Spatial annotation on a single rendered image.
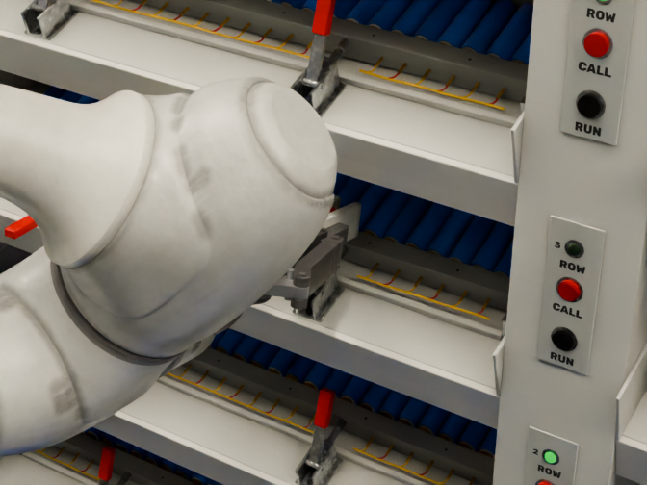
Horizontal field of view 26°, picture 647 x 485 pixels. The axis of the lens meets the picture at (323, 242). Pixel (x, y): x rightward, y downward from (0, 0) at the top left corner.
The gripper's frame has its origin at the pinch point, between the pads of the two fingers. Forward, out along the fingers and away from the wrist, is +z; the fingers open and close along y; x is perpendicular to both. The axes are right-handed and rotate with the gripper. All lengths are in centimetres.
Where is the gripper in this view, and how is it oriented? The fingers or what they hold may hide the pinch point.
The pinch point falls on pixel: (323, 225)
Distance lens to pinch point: 113.7
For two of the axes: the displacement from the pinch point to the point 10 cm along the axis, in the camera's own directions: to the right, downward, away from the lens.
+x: 1.2, -9.3, -3.5
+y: 8.5, 2.8, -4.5
